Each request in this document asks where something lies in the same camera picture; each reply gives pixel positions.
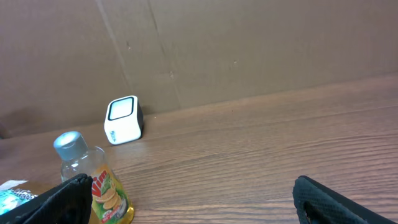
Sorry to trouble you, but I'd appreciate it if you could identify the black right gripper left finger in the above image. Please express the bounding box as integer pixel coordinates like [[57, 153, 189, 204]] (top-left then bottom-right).
[[1, 174, 93, 224]]

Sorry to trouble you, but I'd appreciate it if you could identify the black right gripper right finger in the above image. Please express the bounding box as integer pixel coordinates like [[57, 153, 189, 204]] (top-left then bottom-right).
[[292, 175, 396, 224]]

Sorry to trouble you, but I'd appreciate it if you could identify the yellow liquid bottle grey cap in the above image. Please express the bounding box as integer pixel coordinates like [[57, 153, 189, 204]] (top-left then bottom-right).
[[53, 131, 134, 224]]

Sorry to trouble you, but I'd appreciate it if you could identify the green white tissue pack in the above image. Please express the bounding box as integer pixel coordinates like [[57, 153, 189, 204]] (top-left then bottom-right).
[[1, 180, 38, 215]]

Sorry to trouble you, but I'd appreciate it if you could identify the white barcode scanner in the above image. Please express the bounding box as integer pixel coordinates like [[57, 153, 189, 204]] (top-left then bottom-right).
[[104, 95, 144, 145]]

